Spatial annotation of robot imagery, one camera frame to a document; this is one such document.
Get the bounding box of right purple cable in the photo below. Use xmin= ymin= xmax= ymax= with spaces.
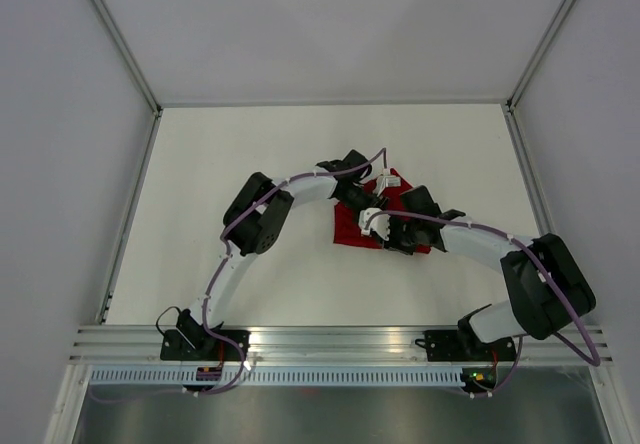
xmin=363 ymin=209 xmax=601 ymax=398

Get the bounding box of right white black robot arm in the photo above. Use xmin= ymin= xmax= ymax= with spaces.
xmin=367 ymin=186 xmax=601 ymax=367

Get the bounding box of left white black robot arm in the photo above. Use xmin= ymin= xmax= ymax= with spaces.
xmin=160 ymin=149 xmax=386 ymax=363

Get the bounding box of aluminium mounting rail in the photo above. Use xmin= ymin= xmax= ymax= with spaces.
xmin=69 ymin=326 xmax=614 ymax=365

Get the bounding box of left aluminium frame post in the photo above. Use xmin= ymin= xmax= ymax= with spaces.
xmin=88 ymin=0 xmax=162 ymax=116

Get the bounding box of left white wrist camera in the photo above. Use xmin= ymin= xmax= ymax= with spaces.
xmin=374 ymin=168 xmax=402 ymax=196

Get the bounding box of purple cable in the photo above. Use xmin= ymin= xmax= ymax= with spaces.
xmin=89 ymin=147 xmax=389 ymax=405
xmin=363 ymin=209 xmax=601 ymax=398

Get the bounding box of right aluminium frame post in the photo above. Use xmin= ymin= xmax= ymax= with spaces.
xmin=503 ymin=0 xmax=579 ymax=113

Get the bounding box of white slotted cable duct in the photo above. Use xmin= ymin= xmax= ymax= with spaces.
xmin=90 ymin=365 xmax=463 ymax=387

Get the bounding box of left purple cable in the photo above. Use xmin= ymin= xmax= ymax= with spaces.
xmin=89 ymin=147 xmax=389 ymax=405

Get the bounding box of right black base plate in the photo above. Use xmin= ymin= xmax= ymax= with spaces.
xmin=414 ymin=330 xmax=516 ymax=363

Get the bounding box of red cloth napkin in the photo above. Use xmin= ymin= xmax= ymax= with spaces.
xmin=333 ymin=168 xmax=441 ymax=249

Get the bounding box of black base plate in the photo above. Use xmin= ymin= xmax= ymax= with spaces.
xmin=414 ymin=330 xmax=516 ymax=363
xmin=160 ymin=329 xmax=250 ymax=362

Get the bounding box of aluminium frame post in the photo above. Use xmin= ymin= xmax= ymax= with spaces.
xmin=503 ymin=0 xmax=579 ymax=113
xmin=88 ymin=0 xmax=162 ymax=116

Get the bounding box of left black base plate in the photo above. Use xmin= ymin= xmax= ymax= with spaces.
xmin=160 ymin=329 xmax=250 ymax=362

